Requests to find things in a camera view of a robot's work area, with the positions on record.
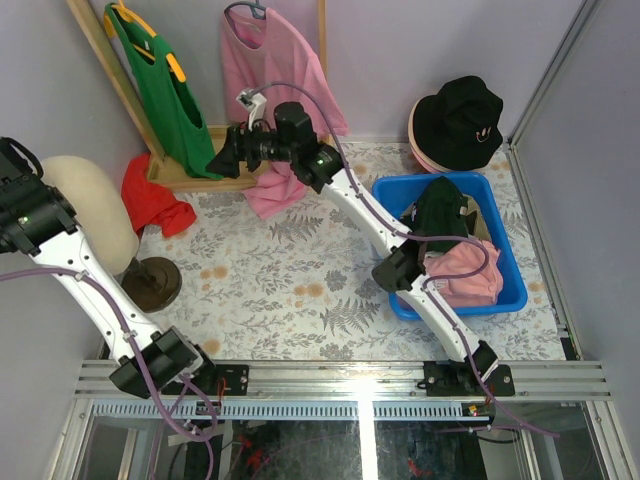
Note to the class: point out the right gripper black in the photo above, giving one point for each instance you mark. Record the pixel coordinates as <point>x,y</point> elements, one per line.
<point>237,147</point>

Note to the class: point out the pink t-shirt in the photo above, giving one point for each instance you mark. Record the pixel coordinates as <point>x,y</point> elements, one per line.
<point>255,52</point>

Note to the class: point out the blue plastic bin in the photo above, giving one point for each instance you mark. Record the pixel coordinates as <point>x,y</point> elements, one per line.
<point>396,193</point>

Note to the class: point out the beige bucket hat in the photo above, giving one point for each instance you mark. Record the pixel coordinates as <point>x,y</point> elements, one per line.
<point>412,138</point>

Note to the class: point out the black hat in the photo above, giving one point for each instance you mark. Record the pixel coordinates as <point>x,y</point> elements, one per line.
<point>458,128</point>

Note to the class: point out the pink bucket hat strawberry logo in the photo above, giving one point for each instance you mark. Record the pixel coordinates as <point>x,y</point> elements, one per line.
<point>424,160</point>

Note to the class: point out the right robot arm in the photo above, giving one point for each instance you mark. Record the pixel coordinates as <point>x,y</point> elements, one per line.
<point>390,240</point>

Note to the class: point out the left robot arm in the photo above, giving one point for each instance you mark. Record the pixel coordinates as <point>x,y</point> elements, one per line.
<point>38,221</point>

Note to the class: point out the wooden clothes rack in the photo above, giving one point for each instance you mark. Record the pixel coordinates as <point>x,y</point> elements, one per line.
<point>113,58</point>

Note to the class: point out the green tank top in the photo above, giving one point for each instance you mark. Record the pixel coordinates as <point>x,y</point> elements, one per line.
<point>168,102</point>

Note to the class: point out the red cloth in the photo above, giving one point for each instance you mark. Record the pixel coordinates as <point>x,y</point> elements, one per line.
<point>150,204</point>

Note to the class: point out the cream foam mannequin head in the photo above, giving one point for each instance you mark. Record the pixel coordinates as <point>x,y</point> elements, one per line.
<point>99,209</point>

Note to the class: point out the dark mannequin base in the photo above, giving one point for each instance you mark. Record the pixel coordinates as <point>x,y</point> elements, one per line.
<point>152,283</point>

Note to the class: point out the floral table mat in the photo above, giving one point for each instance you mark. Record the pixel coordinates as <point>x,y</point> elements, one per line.
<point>298,286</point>

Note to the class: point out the dark green cap in bin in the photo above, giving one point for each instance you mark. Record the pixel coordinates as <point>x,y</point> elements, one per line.
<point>439,211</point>

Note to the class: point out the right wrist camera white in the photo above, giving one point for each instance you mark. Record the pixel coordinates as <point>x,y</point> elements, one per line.
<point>255,104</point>

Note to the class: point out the aluminium rail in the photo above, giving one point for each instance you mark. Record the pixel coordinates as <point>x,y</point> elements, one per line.
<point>299,390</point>

